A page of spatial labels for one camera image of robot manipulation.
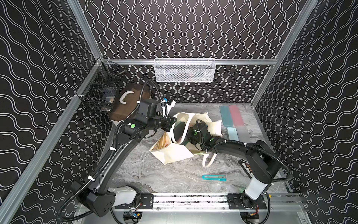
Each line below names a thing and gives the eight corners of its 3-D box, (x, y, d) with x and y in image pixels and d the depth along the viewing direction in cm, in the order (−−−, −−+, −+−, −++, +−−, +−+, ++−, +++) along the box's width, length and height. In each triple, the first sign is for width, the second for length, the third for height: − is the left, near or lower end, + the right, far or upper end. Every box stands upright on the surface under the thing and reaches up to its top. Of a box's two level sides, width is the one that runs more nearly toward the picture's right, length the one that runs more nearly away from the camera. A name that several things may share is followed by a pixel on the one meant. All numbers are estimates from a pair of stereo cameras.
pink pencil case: (234, 125, 109) (235, 124, 107) (228, 106, 122) (229, 105, 120) (243, 125, 109) (244, 124, 107) (237, 106, 122) (237, 105, 120)
